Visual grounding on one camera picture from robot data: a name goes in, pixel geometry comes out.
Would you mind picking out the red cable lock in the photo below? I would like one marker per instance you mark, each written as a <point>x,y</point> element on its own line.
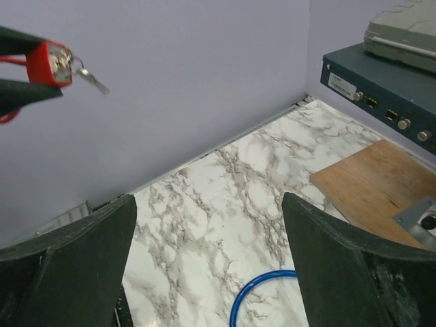
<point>47,64</point>

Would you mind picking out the metal stand post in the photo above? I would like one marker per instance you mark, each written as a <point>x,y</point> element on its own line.
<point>418,220</point>

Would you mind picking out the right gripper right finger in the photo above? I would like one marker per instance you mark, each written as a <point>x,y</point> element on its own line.
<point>350,277</point>

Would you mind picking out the dark teal rack device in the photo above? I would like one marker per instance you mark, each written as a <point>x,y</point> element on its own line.
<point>401,97</point>

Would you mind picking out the grey plastic case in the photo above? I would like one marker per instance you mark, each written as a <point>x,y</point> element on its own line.
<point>405,33</point>

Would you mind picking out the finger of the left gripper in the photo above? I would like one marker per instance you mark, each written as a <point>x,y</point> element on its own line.
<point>13,42</point>
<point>17,94</point>

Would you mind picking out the wooden board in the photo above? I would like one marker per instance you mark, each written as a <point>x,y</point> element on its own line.
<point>373,185</point>

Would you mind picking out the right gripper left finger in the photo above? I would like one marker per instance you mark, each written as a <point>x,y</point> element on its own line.
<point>71,276</point>

